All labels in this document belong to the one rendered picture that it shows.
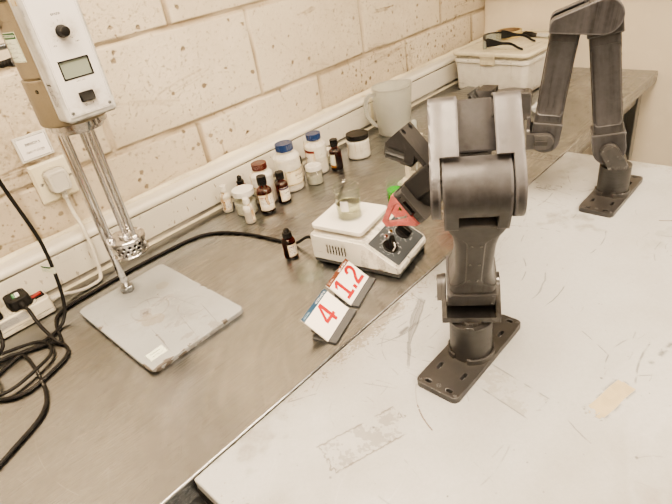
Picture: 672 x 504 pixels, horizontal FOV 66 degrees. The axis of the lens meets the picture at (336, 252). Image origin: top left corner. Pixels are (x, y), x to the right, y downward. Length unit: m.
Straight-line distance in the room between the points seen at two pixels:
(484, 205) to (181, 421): 0.55
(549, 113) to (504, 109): 0.65
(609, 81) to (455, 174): 0.71
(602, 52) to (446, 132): 0.67
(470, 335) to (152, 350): 0.54
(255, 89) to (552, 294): 0.95
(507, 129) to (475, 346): 0.36
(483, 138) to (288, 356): 0.49
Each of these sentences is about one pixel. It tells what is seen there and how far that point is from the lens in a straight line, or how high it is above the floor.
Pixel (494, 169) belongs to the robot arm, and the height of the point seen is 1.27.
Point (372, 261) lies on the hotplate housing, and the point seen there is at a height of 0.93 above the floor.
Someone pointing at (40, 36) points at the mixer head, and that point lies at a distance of 0.83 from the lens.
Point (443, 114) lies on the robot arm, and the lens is 0.54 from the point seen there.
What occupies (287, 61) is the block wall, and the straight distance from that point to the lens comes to 1.57.
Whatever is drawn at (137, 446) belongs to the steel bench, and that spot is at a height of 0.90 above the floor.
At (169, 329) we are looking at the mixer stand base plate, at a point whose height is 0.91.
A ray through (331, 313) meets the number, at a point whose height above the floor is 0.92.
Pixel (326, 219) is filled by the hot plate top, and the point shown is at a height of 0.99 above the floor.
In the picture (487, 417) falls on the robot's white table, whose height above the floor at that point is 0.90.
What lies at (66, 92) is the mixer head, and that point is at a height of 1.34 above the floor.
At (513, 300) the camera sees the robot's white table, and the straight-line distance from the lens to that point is 0.95.
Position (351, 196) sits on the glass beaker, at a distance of 1.01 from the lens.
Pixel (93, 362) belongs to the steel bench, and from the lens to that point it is 1.03.
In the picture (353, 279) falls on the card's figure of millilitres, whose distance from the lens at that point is 0.98.
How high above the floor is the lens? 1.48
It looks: 31 degrees down
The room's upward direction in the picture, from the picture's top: 10 degrees counter-clockwise
